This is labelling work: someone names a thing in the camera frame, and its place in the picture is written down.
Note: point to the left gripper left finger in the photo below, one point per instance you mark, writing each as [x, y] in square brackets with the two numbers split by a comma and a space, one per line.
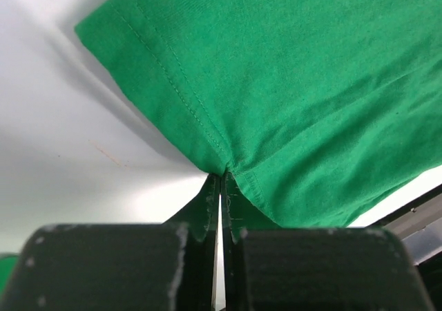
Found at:
[168, 266]

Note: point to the green t shirt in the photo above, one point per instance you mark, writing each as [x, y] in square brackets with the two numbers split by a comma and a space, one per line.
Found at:
[320, 109]

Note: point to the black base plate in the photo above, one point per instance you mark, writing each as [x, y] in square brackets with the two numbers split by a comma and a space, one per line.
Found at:
[418, 225]

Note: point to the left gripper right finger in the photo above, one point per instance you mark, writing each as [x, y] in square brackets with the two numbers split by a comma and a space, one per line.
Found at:
[271, 268]

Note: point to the green plastic bin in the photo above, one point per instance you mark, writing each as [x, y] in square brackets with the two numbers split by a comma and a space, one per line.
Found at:
[7, 263]

